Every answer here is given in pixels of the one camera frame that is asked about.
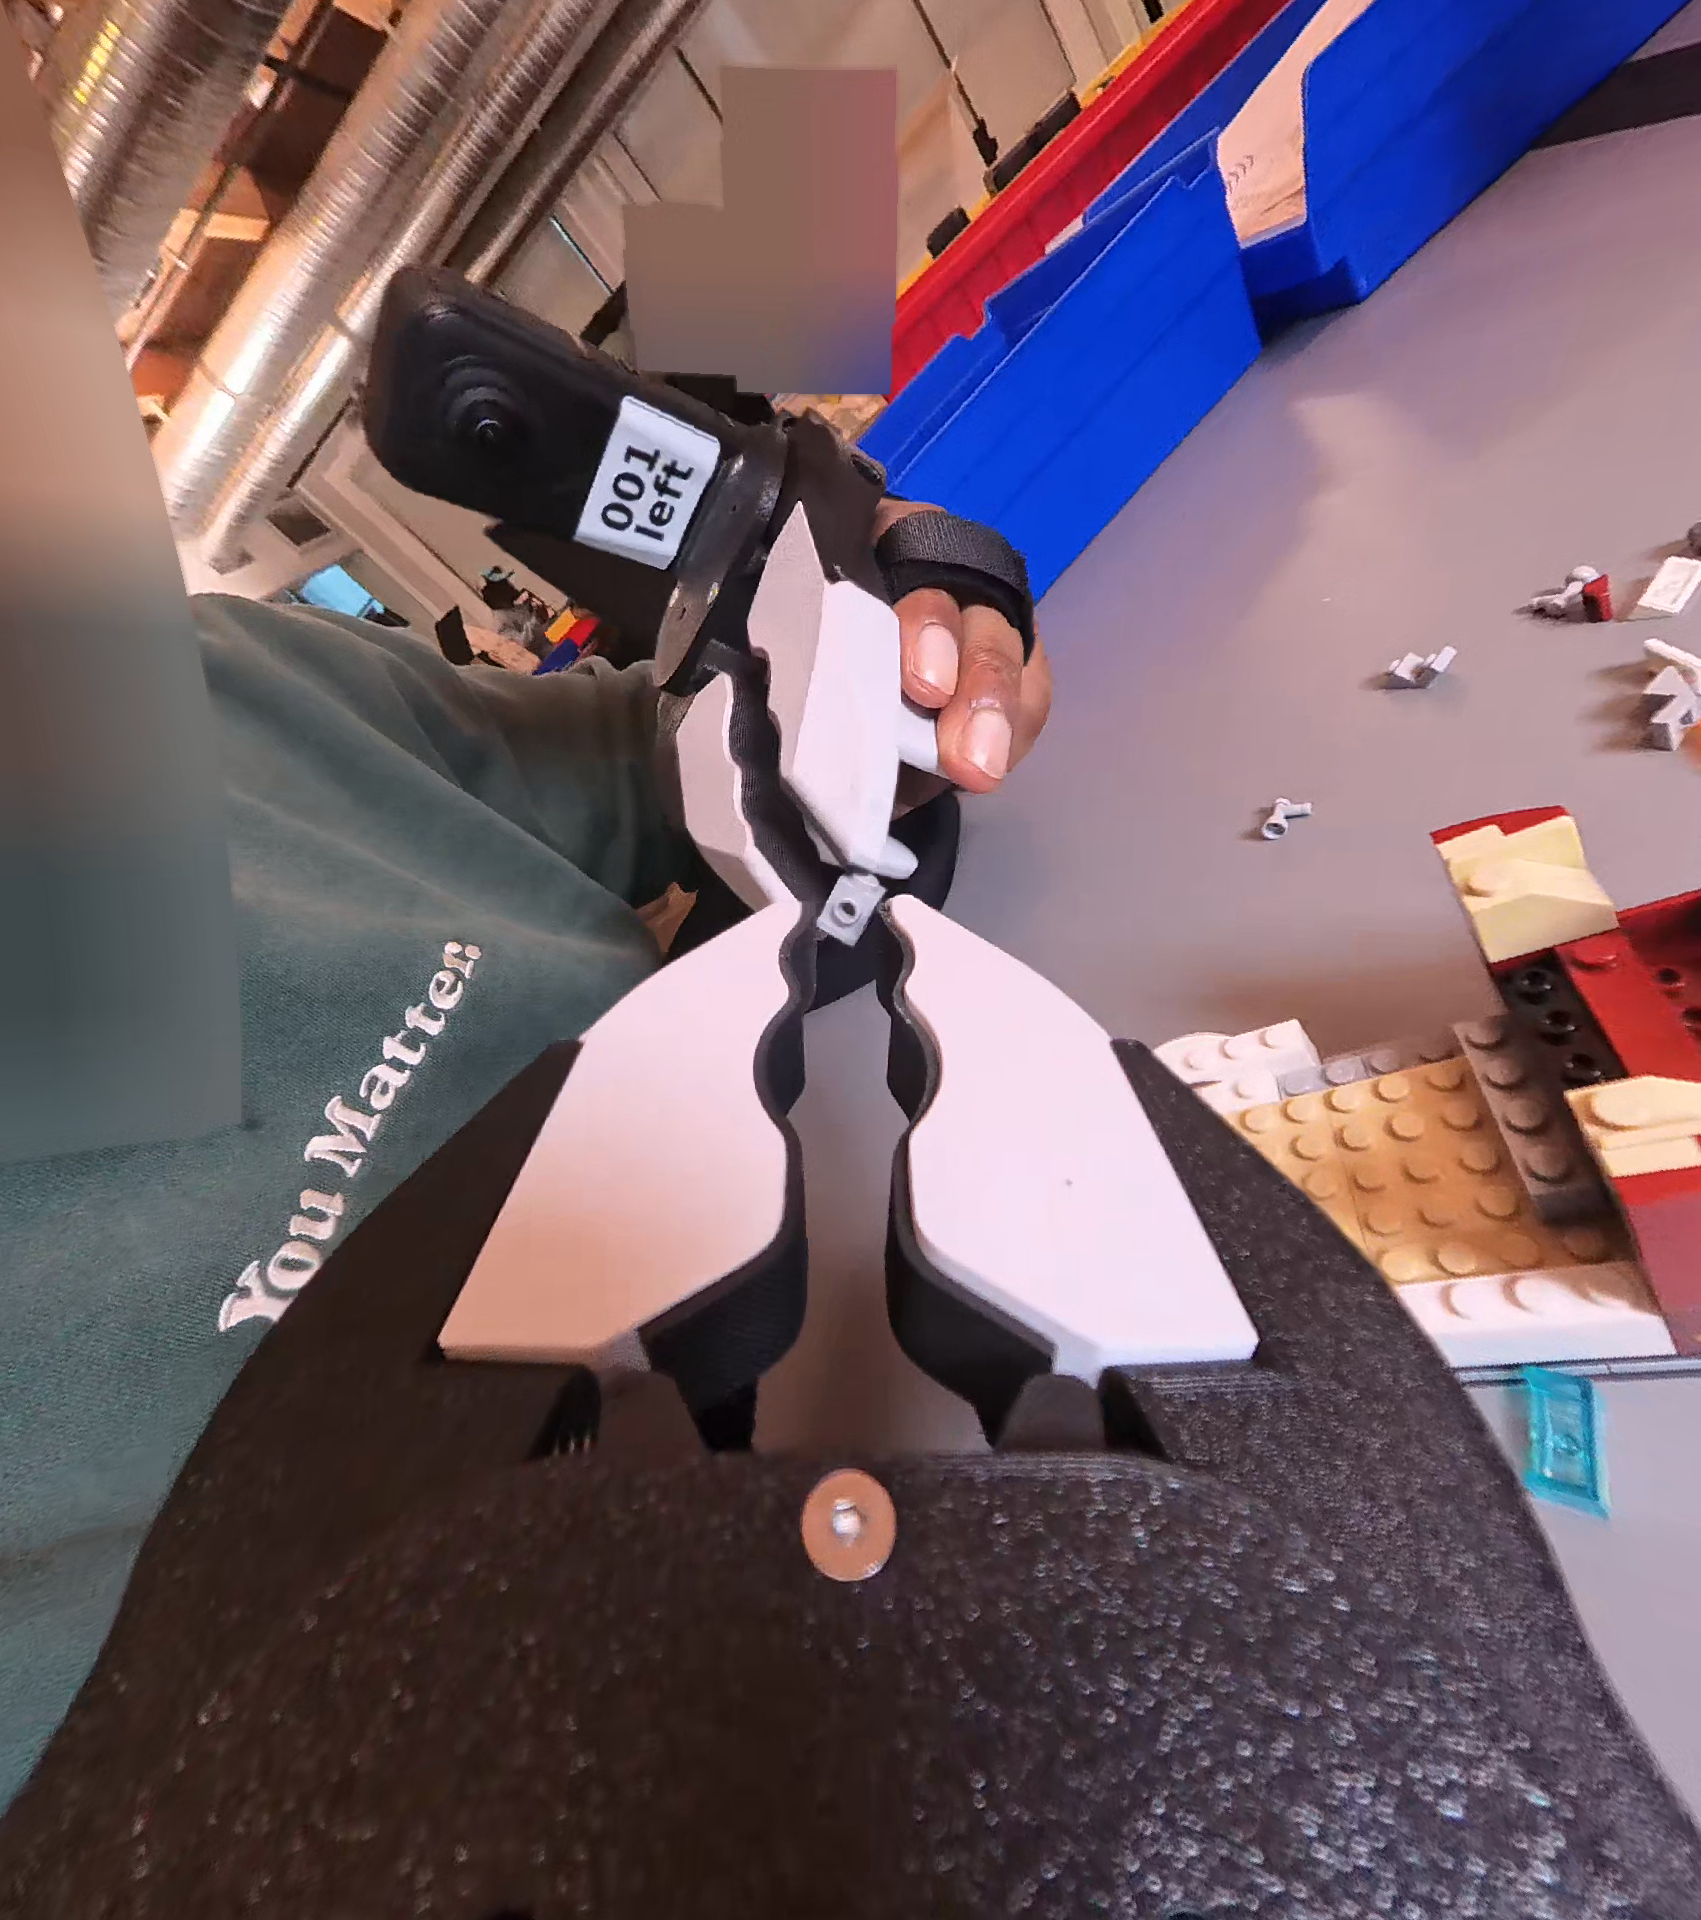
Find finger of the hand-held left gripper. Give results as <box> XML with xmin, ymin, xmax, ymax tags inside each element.
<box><xmin>672</xmin><ymin>687</ymin><xmax>809</xmax><ymax>912</ymax></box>
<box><xmin>753</xmin><ymin>501</ymin><xmax>937</xmax><ymax>884</ymax></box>

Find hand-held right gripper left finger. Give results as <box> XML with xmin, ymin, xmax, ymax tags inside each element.
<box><xmin>438</xmin><ymin>900</ymin><xmax>809</xmax><ymax>1375</ymax></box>

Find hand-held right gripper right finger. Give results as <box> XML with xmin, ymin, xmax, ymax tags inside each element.
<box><xmin>882</xmin><ymin>896</ymin><xmax>1261</xmax><ymax>1389</ymax></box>

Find toy brick truck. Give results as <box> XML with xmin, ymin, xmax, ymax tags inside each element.
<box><xmin>1153</xmin><ymin>732</ymin><xmax>1701</xmax><ymax>1371</ymax></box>

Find transparent light blue tile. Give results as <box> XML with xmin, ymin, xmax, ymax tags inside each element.
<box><xmin>1518</xmin><ymin>1363</ymin><xmax>1609</xmax><ymax>1519</ymax></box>

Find person's left forearm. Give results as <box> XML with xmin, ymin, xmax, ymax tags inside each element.
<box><xmin>190</xmin><ymin>592</ymin><xmax>702</xmax><ymax>917</ymax></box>

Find person's left hand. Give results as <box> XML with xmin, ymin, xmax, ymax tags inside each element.
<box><xmin>872</xmin><ymin>579</ymin><xmax>1052</xmax><ymax>788</ymax></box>

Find red bin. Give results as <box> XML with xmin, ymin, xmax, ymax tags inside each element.
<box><xmin>890</xmin><ymin>0</ymin><xmax>1294</xmax><ymax>395</ymax></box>

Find stack of white papers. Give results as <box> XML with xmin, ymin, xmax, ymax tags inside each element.
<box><xmin>1218</xmin><ymin>75</ymin><xmax>1308</xmax><ymax>250</ymax></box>

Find silver air duct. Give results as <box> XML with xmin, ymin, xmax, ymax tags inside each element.
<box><xmin>54</xmin><ymin>0</ymin><xmax>732</xmax><ymax>528</ymax></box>

